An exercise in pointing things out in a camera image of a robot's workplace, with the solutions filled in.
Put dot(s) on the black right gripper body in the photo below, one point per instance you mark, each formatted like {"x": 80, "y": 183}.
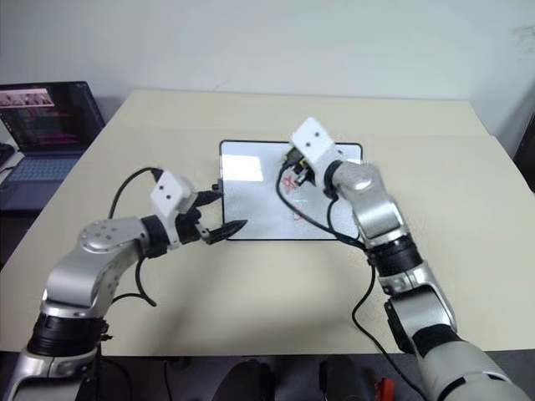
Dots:
{"x": 304, "y": 174}

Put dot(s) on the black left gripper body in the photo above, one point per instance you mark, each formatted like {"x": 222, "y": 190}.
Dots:
{"x": 189, "y": 227}

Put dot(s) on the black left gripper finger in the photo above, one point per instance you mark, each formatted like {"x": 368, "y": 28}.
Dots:
{"x": 227, "y": 230}
{"x": 209, "y": 196}

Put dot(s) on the yellow and black eraser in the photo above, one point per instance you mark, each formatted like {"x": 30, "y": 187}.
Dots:
{"x": 289, "y": 156}

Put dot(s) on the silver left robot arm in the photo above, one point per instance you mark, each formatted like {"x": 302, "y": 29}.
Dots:
{"x": 83, "y": 275}

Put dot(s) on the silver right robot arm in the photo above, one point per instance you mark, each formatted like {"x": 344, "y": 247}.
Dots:
{"x": 384, "y": 221}

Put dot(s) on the black-framed whiteboard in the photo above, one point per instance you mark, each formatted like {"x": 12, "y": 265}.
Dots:
{"x": 251, "y": 200}

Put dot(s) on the open blue laptop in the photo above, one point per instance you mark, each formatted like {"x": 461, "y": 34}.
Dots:
{"x": 46, "y": 125}

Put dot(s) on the dark chair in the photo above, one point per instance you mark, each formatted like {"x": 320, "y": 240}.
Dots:
{"x": 526, "y": 154}

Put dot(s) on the small red object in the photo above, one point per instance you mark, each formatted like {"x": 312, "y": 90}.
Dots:
{"x": 384, "y": 389}

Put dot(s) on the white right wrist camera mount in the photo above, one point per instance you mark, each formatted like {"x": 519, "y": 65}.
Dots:
{"x": 317, "y": 144}

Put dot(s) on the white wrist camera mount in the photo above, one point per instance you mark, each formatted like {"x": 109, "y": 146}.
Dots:
{"x": 317, "y": 144}
{"x": 171, "y": 194}

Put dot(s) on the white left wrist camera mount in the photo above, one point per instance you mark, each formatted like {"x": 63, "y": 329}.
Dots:
{"x": 171, "y": 194}

